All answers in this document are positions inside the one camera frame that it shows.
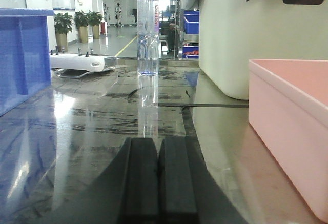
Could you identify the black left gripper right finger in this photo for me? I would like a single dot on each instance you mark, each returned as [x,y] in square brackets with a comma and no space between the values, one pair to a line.
[187,191]

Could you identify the white remote controller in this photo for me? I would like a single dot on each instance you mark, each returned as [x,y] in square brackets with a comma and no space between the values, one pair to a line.
[77,65]

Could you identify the blue crate behind stack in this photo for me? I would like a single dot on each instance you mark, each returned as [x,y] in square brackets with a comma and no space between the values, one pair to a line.
[190,42]

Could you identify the blue bin on left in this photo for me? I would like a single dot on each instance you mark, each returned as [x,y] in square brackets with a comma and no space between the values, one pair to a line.
[25,57]

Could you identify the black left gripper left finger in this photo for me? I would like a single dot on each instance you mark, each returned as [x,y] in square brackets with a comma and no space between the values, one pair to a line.
[125,192]

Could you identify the potted plant gold pot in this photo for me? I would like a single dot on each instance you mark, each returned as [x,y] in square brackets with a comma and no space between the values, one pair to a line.
[81,23]
[63,25]
[94,20]

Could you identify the cream plastic basket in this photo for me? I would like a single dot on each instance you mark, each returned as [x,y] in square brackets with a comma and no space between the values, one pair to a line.
[231,32]

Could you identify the pink plastic bin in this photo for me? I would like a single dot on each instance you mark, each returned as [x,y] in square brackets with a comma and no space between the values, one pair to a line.
[288,110]

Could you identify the clear water bottle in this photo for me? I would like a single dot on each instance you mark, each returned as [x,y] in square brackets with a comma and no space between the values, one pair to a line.
[148,37]

